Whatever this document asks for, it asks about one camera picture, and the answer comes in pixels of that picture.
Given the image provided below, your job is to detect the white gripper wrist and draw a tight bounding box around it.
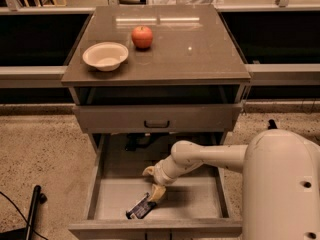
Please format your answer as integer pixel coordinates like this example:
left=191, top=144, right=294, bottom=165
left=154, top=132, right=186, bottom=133
left=142, top=159, right=179, bottom=202

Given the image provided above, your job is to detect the blue rxbar wrapper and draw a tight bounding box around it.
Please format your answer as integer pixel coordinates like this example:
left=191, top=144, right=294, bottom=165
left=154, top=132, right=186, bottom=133
left=126, top=192, right=157, bottom=219

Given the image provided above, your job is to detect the grey drawer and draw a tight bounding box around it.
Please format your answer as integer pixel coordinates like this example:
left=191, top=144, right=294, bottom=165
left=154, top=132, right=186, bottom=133
left=74, top=104, right=241, bottom=133
left=69, top=134, right=242, bottom=240

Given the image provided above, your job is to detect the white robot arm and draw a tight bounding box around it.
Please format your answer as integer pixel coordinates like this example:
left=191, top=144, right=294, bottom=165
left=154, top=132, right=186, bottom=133
left=143, top=129, right=320, bottom=240

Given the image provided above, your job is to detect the closed grey top drawer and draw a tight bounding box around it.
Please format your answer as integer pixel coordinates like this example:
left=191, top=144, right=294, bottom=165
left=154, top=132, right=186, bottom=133
left=74, top=104, right=241, bottom=133

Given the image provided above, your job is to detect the grey cabinet with glossy top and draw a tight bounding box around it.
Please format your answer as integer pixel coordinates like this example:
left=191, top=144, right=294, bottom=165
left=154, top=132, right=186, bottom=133
left=62, top=5, right=250, bottom=147

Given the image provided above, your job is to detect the black stand leg left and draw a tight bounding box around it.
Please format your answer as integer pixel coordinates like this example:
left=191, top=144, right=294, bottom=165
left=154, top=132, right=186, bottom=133
left=23, top=185, right=47, bottom=240

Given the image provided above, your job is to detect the black stand leg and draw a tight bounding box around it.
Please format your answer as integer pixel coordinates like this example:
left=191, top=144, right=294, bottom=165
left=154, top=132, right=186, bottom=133
left=23, top=185, right=47, bottom=240
left=268, top=119, right=278, bottom=130

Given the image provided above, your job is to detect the black stand leg right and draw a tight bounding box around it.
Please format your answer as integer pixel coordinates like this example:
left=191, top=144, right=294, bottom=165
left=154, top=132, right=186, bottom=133
left=268, top=119, right=278, bottom=130

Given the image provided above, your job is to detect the white paper bowl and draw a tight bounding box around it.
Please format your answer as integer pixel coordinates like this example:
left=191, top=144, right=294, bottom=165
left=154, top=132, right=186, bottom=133
left=82, top=42, right=129, bottom=72

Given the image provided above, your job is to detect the red apple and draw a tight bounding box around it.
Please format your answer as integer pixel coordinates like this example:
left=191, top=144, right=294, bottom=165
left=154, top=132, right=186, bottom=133
left=131, top=26, right=153, bottom=49

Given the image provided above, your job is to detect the grey metal railing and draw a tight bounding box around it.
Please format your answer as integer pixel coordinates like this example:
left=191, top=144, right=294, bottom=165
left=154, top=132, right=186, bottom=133
left=0, top=0, right=320, bottom=88

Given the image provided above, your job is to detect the black cable on floor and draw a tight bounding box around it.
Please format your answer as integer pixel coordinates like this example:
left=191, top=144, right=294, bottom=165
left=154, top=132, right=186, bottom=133
left=0, top=192, right=43, bottom=240

